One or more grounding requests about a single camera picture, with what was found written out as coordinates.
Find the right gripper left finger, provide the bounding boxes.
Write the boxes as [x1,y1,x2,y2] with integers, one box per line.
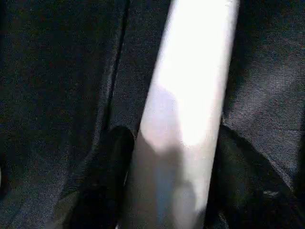
[66,125,136,229]

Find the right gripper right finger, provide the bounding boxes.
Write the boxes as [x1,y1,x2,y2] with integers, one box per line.
[202,116,305,229]

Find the white plastic table leg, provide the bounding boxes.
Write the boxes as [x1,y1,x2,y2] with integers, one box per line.
[116,0,241,229]

